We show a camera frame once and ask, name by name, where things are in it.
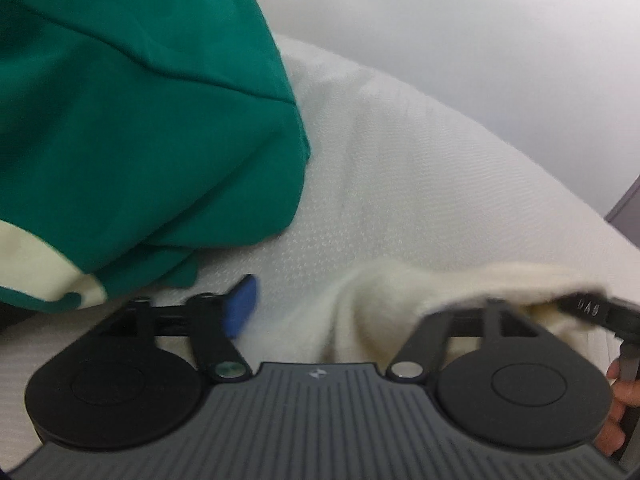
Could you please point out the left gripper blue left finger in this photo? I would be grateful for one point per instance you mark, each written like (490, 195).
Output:
(214, 322)

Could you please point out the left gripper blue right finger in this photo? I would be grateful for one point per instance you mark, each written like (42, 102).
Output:
(438, 339)

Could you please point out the cream blue striped sweater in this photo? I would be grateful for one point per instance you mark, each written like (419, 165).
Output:
(367, 312)

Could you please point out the person right hand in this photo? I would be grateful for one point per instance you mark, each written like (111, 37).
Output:
(625, 395)

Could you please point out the grey wardrobe door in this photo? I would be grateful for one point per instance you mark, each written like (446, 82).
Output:
(625, 215)

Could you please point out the grey bed cover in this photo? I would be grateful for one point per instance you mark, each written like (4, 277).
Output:
(115, 392)

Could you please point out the green garment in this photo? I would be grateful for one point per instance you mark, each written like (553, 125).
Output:
(135, 135)

